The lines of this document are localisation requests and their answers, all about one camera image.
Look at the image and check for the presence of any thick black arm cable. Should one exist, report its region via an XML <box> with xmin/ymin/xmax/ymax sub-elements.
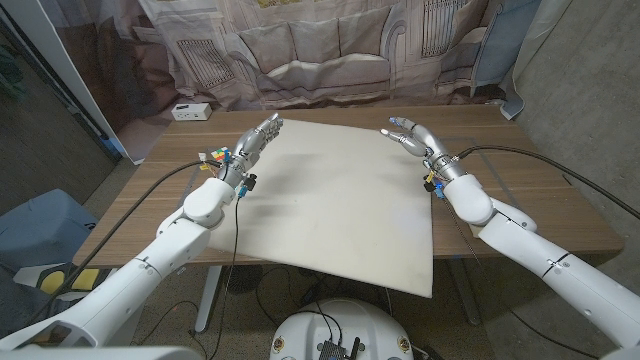
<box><xmin>457</xmin><ymin>145</ymin><xmax>640</xmax><ymax>220</ymax></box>
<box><xmin>29</xmin><ymin>159</ymin><xmax>221</xmax><ymax>316</ymax></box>

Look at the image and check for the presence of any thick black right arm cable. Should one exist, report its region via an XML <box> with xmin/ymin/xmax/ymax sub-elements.
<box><xmin>457</xmin><ymin>145</ymin><xmax>640</xmax><ymax>220</ymax></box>

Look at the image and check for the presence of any blue grey plastic bin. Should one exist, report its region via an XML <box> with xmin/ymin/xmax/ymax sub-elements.
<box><xmin>0</xmin><ymin>188</ymin><xmax>98</xmax><ymax>274</ymax></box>

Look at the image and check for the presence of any yellow floor object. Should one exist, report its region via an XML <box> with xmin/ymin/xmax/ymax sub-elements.
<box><xmin>38</xmin><ymin>268</ymin><xmax>101</xmax><ymax>296</ymax></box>

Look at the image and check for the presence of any white memory foam sheet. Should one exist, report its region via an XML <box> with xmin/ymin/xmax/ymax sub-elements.
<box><xmin>207</xmin><ymin>118</ymin><xmax>435</xmax><ymax>299</ymax></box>

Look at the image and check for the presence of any white robot torso base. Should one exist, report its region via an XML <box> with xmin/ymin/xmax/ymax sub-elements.
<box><xmin>269</xmin><ymin>298</ymin><xmax>415</xmax><ymax>360</ymax></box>

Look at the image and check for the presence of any white power socket box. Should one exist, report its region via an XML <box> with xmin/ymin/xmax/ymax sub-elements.
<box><xmin>170</xmin><ymin>102</ymin><xmax>213</xmax><ymax>122</ymax></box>

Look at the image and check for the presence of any thin black left wrist cable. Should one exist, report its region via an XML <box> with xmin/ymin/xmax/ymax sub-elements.
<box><xmin>207</xmin><ymin>197</ymin><xmax>242</xmax><ymax>360</ymax></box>

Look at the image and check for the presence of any dark blue fabric heap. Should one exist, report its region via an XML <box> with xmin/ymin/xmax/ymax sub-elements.
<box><xmin>0</xmin><ymin>264</ymin><xmax>76</xmax><ymax>334</ymax></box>

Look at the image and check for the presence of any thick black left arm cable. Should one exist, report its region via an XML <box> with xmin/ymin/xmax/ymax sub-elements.
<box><xmin>29</xmin><ymin>159</ymin><xmax>221</xmax><ymax>316</ymax></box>

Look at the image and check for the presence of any white table leg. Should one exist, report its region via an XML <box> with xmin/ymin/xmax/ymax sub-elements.
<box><xmin>193</xmin><ymin>264</ymin><xmax>224</xmax><ymax>334</ymax></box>

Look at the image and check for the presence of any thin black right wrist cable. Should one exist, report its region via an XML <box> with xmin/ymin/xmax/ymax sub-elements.
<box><xmin>442</xmin><ymin>199</ymin><xmax>600</xmax><ymax>360</ymax></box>

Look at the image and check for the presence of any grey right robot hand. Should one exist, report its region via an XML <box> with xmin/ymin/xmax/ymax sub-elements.
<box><xmin>379</xmin><ymin>116</ymin><xmax>469</xmax><ymax>194</ymax></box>

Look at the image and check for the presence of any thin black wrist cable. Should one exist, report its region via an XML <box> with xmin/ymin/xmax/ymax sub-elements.
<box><xmin>207</xmin><ymin>197</ymin><xmax>242</xmax><ymax>360</ymax></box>
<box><xmin>442</xmin><ymin>199</ymin><xmax>600</xmax><ymax>360</ymax></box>

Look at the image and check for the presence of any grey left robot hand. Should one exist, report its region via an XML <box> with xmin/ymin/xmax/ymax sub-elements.
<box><xmin>215</xmin><ymin>112</ymin><xmax>285</xmax><ymax>196</ymax></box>

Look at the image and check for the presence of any white partition panel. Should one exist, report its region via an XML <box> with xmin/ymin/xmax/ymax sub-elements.
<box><xmin>0</xmin><ymin>0</ymin><xmax>144</xmax><ymax>165</ymax></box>

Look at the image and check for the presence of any grey table leg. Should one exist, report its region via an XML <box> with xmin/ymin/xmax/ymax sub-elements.
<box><xmin>447</xmin><ymin>258</ymin><xmax>482</xmax><ymax>326</ymax></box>

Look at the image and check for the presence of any round black floor fan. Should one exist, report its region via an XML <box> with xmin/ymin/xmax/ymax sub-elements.
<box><xmin>223</xmin><ymin>264</ymin><xmax>264</xmax><ymax>295</ymax></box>

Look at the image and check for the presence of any black device with antenna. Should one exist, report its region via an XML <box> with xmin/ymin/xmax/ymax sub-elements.
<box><xmin>317</xmin><ymin>337</ymin><xmax>362</xmax><ymax>360</ymax></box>

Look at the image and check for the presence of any printed living room backdrop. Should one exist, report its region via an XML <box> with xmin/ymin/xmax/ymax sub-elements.
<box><xmin>38</xmin><ymin>0</ymin><xmax>544</xmax><ymax>165</ymax></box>

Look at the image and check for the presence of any white cloth sheet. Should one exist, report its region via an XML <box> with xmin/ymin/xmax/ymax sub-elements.
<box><xmin>499</xmin><ymin>0</ymin><xmax>574</xmax><ymax>121</ymax></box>

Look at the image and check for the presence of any black power adapter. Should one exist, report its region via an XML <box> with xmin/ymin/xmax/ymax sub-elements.
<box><xmin>298</xmin><ymin>282</ymin><xmax>324</xmax><ymax>307</ymax></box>

